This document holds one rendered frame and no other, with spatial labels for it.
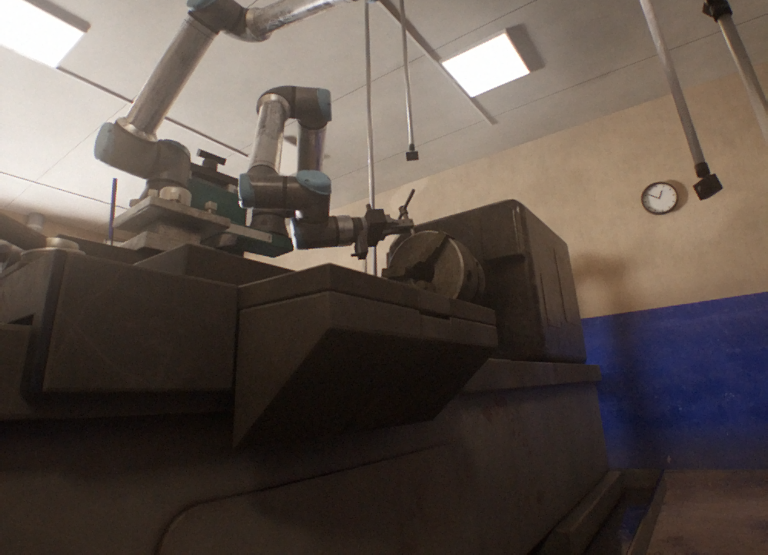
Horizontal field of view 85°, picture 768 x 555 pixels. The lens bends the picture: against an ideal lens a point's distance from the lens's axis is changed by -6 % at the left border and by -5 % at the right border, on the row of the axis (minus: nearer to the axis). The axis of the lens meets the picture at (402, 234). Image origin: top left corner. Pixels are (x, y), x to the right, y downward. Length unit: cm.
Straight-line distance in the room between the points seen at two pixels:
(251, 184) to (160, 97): 71
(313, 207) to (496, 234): 53
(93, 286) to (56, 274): 2
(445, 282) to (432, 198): 448
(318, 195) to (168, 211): 40
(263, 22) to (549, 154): 399
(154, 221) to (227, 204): 119
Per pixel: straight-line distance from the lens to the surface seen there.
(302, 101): 164
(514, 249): 129
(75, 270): 34
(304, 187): 114
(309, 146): 177
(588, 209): 486
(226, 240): 92
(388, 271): 128
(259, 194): 116
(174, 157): 189
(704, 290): 457
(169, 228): 94
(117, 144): 180
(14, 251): 86
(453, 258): 119
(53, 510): 38
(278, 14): 165
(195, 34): 174
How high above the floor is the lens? 78
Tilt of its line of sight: 20 degrees up
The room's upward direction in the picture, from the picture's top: 3 degrees counter-clockwise
